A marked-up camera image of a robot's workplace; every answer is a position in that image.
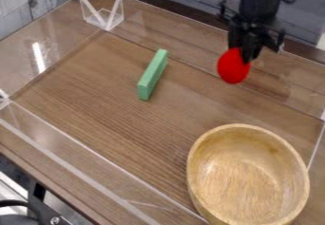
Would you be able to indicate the black metal table bracket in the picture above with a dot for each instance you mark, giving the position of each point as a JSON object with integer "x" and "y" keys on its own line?
{"x": 46, "y": 215}

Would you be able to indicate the light wooden bowl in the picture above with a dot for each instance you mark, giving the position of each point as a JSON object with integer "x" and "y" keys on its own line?
{"x": 247, "y": 177}

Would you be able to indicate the clear acrylic tray wall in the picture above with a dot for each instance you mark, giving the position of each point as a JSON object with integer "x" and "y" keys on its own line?
{"x": 109, "y": 195}

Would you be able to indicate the red toy strawberry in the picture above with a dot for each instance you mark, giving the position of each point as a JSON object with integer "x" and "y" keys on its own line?
{"x": 231, "y": 67}

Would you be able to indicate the green rectangular block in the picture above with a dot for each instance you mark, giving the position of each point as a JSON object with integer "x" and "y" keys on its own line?
{"x": 152, "y": 75}

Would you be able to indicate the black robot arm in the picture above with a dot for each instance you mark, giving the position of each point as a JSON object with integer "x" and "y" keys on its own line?
{"x": 261, "y": 10}

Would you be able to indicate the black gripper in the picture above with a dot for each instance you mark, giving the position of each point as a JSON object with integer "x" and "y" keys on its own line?
{"x": 251, "y": 35}

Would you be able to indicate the clear acrylic corner bracket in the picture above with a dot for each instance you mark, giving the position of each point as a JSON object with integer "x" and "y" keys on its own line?
{"x": 103, "y": 18}

